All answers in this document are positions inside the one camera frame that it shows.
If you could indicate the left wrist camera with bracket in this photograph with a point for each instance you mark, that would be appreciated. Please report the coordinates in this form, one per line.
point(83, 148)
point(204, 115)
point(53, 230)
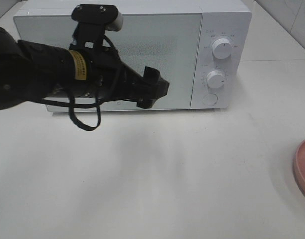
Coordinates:
point(92, 23)

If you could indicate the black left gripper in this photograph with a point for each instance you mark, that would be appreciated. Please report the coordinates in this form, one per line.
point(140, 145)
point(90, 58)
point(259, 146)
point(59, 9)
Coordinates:
point(101, 74)

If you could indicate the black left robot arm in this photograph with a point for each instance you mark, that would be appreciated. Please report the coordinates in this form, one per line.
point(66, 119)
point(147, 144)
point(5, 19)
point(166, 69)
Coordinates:
point(24, 76)

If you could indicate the white timer knob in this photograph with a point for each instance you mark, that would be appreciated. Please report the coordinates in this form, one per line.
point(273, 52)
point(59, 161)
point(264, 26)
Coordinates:
point(215, 79)

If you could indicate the white microwave oven body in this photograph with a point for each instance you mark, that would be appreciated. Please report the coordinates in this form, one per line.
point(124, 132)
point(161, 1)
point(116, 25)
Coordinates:
point(230, 18)

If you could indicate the round door release button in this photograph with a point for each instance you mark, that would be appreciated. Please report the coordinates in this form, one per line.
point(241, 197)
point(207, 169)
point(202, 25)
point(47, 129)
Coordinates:
point(210, 99)

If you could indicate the upper white power knob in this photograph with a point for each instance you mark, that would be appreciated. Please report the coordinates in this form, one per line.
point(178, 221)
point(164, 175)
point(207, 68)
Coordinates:
point(222, 48)

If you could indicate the white microwave door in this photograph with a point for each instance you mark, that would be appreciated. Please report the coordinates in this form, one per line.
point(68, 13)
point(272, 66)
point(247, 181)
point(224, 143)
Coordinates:
point(167, 43)

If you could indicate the pink round plate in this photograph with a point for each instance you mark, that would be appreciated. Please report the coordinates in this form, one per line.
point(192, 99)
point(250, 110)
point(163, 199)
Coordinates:
point(299, 166)

